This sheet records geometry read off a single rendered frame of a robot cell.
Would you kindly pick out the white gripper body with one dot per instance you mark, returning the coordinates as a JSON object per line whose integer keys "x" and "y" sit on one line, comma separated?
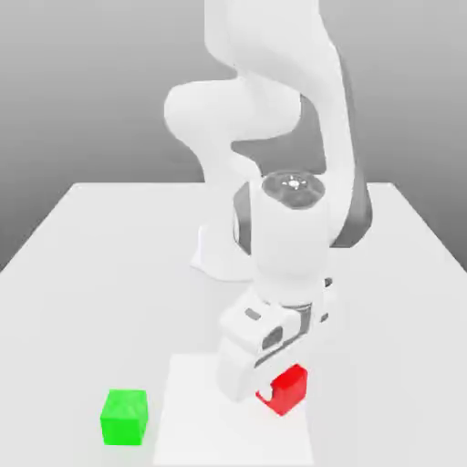
{"x": 235, "y": 372}

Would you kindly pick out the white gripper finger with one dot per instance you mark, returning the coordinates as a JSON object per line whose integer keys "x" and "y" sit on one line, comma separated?
{"x": 263, "y": 389}

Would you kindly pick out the small red cube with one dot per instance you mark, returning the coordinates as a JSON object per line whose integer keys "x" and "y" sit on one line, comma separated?
{"x": 289, "y": 390}

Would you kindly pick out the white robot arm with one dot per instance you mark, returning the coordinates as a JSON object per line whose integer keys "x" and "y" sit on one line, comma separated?
{"x": 292, "y": 109}

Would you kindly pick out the small green cube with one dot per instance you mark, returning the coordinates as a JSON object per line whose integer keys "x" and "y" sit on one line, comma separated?
{"x": 123, "y": 419}

